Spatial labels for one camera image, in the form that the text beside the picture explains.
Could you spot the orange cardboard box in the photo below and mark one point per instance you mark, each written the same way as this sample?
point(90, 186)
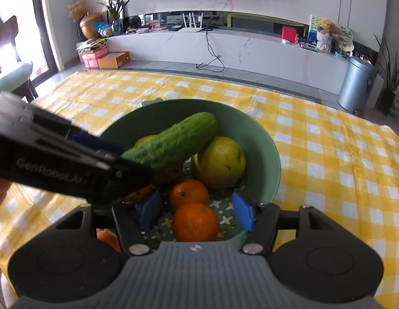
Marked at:
point(114, 60)

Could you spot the green printed picture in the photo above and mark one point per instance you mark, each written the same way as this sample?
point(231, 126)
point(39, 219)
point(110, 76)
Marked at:
point(314, 29)

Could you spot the long-leaf potted plant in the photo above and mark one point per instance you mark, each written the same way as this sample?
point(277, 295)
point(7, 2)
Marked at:
point(391, 83)

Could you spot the dark wooden furniture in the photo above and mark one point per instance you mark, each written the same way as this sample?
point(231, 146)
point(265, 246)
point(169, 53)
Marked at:
point(6, 35)

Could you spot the black round speaker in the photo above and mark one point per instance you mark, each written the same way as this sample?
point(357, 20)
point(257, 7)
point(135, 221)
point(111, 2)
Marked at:
point(135, 22)

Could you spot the stack of papers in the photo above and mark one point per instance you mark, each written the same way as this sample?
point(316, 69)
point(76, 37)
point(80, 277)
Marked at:
point(90, 44)

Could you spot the green plant in glass vase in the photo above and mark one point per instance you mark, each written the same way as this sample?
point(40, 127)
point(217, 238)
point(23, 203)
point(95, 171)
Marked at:
point(115, 13)

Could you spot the silver pedal trash can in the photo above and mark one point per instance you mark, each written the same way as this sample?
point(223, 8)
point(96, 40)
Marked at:
point(355, 85)

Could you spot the orange tangerine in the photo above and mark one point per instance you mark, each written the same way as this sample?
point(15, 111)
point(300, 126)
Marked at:
point(140, 193)
point(106, 238)
point(195, 223)
point(189, 194)

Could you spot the yellow checked tablecloth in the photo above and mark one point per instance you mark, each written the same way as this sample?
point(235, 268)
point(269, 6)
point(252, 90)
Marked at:
point(315, 135)

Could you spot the yellow-green pear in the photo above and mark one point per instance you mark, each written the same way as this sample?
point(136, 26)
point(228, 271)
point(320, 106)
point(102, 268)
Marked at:
point(218, 164)

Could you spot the light green chair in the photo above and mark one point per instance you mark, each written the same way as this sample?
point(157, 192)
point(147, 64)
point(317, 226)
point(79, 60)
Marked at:
point(12, 79)

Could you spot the blue snack bag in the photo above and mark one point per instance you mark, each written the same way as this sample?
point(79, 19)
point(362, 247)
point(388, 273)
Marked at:
point(102, 29)

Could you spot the white mug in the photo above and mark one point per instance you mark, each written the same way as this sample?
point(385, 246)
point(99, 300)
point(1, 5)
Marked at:
point(323, 42)

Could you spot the dried yellow flowers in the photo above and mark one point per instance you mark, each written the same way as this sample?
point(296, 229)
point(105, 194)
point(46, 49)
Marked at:
point(77, 9)

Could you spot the round printed hand fan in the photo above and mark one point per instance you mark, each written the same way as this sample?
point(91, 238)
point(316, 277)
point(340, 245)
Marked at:
point(344, 37)

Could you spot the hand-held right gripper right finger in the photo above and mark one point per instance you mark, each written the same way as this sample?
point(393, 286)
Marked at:
point(243, 211)

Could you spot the brown teddy bear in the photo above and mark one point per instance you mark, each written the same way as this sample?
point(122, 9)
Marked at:
point(326, 26)

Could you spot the reddish yellow apple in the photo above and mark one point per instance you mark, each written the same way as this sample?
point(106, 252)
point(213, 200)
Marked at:
point(144, 141)

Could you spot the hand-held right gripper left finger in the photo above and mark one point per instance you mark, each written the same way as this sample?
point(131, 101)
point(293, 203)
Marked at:
point(148, 210)

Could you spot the green cucumber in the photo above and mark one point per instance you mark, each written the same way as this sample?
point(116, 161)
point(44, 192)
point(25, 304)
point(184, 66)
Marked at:
point(173, 138)

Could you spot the white router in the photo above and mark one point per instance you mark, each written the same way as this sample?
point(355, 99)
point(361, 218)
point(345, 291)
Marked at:
point(191, 27)

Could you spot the green colander bowl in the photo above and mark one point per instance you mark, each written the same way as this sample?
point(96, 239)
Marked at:
point(262, 154)

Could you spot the white marble media console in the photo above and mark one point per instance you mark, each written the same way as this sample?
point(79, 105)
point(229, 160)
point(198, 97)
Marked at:
point(267, 54)

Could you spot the gold vase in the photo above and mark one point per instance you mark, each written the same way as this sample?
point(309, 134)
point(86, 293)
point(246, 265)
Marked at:
point(90, 25)

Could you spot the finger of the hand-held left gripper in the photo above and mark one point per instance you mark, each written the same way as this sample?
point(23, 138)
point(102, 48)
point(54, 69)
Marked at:
point(90, 141)
point(128, 177)

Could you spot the red box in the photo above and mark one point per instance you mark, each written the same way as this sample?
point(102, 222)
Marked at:
point(288, 33)

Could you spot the black set-top box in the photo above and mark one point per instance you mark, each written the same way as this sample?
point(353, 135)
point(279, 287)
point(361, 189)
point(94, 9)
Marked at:
point(175, 28)

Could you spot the pink printed card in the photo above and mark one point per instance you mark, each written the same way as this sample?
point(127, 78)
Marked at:
point(155, 24)

